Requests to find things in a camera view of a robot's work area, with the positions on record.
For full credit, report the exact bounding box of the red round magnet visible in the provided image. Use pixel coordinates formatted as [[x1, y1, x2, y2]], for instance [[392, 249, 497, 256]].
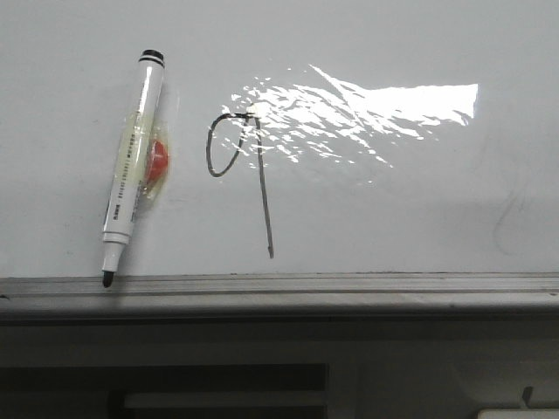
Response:
[[145, 140, 169, 183]]

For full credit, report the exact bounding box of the white whiteboard marker pen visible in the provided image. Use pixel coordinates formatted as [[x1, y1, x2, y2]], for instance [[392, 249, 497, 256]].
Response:
[[101, 50, 165, 288]]

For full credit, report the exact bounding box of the white box bottom right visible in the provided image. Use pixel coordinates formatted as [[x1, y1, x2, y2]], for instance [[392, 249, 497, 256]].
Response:
[[476, 408, 559, 419]]

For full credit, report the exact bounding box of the aluminium whiteboard frame rail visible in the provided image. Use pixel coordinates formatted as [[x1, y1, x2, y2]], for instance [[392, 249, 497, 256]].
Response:
[[1, 272, 558, 323]]

